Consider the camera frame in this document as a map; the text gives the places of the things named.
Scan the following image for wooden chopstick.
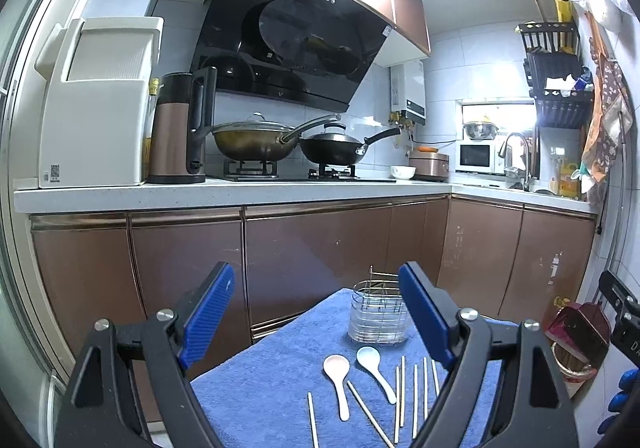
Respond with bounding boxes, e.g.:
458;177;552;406
393;366;401;446
399;355;406;428
346;380;395;448
423;357;429;421
431;359;440;399
306;392;319;448

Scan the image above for pinkish white ceramic spoon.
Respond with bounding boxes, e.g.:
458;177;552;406
322;354;350;422

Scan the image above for blue gloved right hand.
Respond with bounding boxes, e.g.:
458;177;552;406
597;369;639;435

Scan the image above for red dustpan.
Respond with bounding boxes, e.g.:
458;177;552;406
544;303;611;369

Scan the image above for beige trash bin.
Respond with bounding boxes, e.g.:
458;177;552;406
551;343;598;383

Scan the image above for brown lower cabinets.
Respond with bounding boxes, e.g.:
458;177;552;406
30;195;596;373

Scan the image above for yellow bottle by sink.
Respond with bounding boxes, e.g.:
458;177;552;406
556;157;580;199

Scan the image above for blue towel mat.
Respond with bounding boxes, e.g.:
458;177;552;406
192;289;436;447

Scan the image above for steel faucet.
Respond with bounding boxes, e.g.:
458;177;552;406
498;133;532;192

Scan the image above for white microwave oven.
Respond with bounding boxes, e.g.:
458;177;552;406
456;139;506;176

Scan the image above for hanging patterned apron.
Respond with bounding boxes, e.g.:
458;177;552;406
582;11;634;205

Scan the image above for brown rice cooker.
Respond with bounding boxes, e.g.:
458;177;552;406
409;150;449;181

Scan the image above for white bowl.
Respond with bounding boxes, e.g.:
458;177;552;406
390;166;416;180

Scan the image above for gas stove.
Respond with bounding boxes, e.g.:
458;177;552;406
205;159;396;183

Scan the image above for steel bowl on microwave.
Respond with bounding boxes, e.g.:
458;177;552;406
463;121;499;140

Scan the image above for brass wok with lid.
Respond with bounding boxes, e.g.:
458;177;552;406
212;113;341;162

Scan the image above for black wok with lid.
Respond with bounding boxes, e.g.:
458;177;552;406
299;123;400;166

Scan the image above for cooking oil bottle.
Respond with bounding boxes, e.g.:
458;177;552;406
142;77;160;180

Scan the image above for white rice dispenser box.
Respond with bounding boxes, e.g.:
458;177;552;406
35;16;164;189

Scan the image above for white water heater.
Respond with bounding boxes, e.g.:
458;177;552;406
390;60;426;125

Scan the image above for yellow roll on rack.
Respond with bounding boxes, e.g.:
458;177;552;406
554;0;576;54

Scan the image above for black range hood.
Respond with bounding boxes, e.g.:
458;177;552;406
191;0;390;113

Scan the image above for clear utensil holder wire rack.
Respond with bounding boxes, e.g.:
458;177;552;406
348;267;411;345

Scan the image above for black wall rack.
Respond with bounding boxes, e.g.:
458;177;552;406
516;22;593;129

